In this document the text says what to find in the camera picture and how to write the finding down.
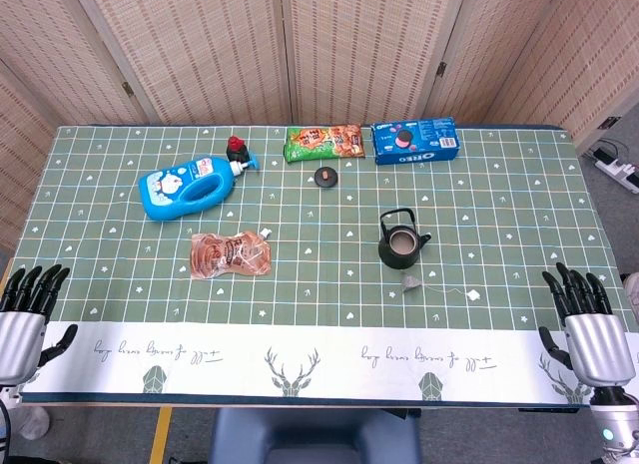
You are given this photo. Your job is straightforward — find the green snack packet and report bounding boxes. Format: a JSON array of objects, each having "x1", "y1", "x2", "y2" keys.
[{"x1": 283, "y1": 124, "x2": 366, "y2": 163}]

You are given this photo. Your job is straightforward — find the woven folding screen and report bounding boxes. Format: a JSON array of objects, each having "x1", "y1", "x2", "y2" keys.
[{"x1": 0, "y1": 0, "x2": 639, "y2": 251}]

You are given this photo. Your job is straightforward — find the black cast iron teapot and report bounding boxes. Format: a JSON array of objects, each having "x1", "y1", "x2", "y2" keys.
[{"x1": 377, "y1": 208, "x2": 433, "y2": 270}]

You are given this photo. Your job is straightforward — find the small black bottle red cap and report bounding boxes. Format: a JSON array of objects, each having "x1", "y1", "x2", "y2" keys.
[{"x1": 226, "y1": 136, "x2": 251, "y2": 164}]

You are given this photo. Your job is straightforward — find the green checked tablecloth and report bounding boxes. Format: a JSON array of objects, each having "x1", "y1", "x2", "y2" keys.
[{"x1": 9, "y1": 124, "x2": 639, "y2": 408}]

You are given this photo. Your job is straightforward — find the white sneaker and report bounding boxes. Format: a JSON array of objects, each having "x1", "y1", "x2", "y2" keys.
[{"x1": 18, "y1": 406, "x2": 52, "y2": 441}]

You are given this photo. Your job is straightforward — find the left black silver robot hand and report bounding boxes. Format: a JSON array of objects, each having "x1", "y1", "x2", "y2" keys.
[{"x1": 0, "y1": 263, "x2": 79, "y2": 386}]

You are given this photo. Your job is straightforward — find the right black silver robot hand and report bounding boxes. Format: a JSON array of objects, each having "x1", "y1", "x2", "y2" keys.
[{"x1": 537, "y1": 261, "x2": 637, "y2": 390}]

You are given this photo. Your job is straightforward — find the white power strip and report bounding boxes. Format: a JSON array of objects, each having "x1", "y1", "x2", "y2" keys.
[{"x1": 593, "y1": 149, "x2": 639, "y2": 195}]

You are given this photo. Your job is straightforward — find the black power cable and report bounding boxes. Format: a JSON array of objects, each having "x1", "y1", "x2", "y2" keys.
[{"x1": 581, "y1": 138, "x2": 623, "y2": 162}]

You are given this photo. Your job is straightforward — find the blue detergent bottle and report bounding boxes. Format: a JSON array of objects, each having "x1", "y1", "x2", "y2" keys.
[{"x1": 138, "y1": 153, "x2": 262, "y2": 222}]

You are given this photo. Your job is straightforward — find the tea bag with string tag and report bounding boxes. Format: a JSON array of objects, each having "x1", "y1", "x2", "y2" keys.
[{"x1": 401, "y1": 272, "x2": 481, "y2": 302}]

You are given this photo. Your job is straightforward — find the brown spout pouch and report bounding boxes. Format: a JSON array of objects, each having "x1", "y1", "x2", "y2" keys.
[{"x1": 190, "y1": 228, "x2": 274, "y2": 280}]

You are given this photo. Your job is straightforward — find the blue Oreo cookie box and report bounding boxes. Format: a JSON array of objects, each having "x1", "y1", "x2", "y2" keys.
[{"x1": 370, "y1": 116, "x2": 459, "y2": 166}]

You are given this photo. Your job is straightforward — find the blue chair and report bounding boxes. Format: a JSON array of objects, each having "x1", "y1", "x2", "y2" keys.
[{"x1": 208, "y1": 407, "x2": 423, "y2": 464}]

